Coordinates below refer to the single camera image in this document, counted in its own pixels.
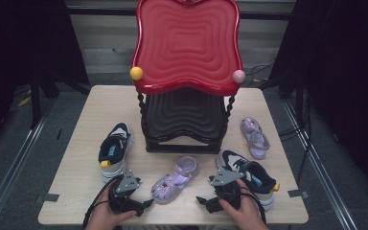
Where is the person's left hand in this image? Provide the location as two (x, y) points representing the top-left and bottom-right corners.
(85, 187), (138, 230)

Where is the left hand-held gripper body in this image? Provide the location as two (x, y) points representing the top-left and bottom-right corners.
(108, 168), (147, 216)

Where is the yellow tape strip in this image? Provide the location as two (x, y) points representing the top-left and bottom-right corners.
(17, 90), (33, 108)

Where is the person's right hand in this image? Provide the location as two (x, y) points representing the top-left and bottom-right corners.
(218, 177), (269, 230)

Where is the red and black shoe rack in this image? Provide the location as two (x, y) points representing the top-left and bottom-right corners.
(129, 0), (246, 155)

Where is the black floor cable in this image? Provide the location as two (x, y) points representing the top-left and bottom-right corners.
(279, 89), (314, 186)
(244, 61), (276, 84)

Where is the right hand-held gripper cable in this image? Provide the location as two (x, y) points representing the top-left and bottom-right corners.
(239, 185), (267, 225)

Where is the hand-held gripper cable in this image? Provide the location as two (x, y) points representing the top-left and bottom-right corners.
(239, 185), (267, 225)
(81, 177), (120, 230)

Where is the black metal stand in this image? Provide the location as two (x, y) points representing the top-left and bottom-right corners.
(28, 73), (44, 130)

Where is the purple sandal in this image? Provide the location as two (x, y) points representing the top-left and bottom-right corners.
(150, 155), (200, 205)
(240, 116), (271, 161)

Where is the navy and white sneaker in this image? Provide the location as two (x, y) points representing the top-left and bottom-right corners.
(216, 149), (281, 212)
(98, 122), (135, 184)

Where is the grey tape piece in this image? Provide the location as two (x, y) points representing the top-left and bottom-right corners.
(287, 189), (311, 199)
(34, 193), (60, 204)

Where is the dark curtain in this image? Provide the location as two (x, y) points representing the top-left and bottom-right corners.
(0, 0), (90, 154)
(269, 0), (368, 196)

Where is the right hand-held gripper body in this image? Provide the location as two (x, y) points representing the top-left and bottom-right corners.
(209, 168), (245, 213)

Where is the metal floor rail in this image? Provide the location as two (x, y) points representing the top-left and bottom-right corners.
(0, 99), (58, 230)
(281, 99), (358, 230)

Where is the left hand-held gripper cable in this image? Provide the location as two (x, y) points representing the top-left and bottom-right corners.
(81, 177), (120, 230)

